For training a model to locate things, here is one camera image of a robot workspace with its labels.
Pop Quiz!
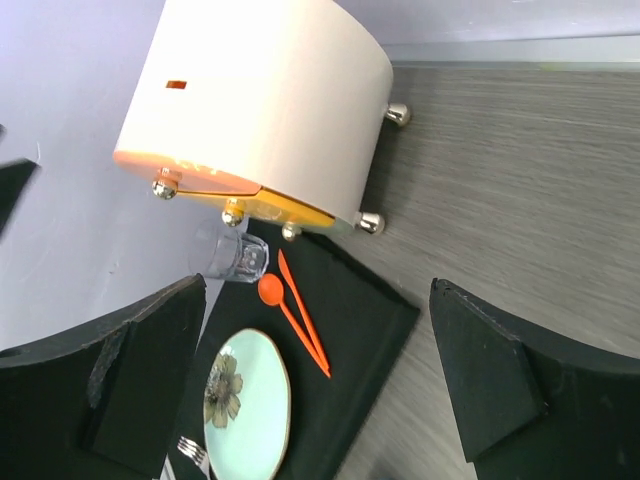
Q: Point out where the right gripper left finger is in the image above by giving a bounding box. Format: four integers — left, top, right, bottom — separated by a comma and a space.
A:
1, 275, 206, 479

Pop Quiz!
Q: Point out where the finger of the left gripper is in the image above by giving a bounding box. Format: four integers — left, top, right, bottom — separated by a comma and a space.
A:
0, 158, 39, 233

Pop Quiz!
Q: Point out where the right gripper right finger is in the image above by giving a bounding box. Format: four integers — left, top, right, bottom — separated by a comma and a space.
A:
429, 279, 639, 479

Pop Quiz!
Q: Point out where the cream round drawer cabinet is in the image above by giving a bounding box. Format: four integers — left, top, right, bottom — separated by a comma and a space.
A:
114, 1, 411, 241

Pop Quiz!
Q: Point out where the metal spoon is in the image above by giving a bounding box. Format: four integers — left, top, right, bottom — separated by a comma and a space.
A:
177, 436, 211, 480

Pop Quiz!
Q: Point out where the pale green plate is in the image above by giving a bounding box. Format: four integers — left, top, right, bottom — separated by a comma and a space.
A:
203, 329, 291, 479

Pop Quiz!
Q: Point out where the clear glass cup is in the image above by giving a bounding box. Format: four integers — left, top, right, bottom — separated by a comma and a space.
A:
188, 220, 270, 284

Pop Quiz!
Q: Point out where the black cloth mat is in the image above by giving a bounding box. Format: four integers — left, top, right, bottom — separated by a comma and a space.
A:
164, 219, 421, 480

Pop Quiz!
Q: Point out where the orange plastic spoon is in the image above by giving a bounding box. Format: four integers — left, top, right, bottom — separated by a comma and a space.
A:
258, 273, 331, 378

